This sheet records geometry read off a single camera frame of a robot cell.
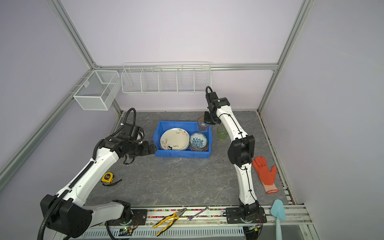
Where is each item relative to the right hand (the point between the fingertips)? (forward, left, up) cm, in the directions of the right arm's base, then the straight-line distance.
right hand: (209, 122), depth 94 cm
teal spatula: (-46, -34, -16) cm, 59 cm away
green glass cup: (0, -9, -10) cm, 14 cm away
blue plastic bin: (+5, +13, -11) cm, 18 cm away
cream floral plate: (-4, +24, -12) cm, 27 cm away
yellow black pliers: (-48, +18, -14) cm, 53 cm away
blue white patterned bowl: (-9, +7, -8) cm, 14 cm away
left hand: (-22, +33, +2) cm, 40 cm away
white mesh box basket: (+20, +75, +10) cm, 78 cm away
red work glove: (-29, -34, -16) cm, 47 cm away
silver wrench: (-50, +11, -15) cm, 53 cm away
